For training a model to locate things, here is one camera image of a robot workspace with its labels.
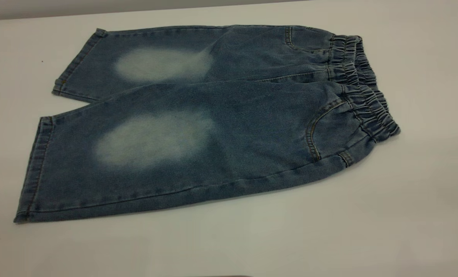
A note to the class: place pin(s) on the blue denim pants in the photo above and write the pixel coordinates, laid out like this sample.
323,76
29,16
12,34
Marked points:
233,115

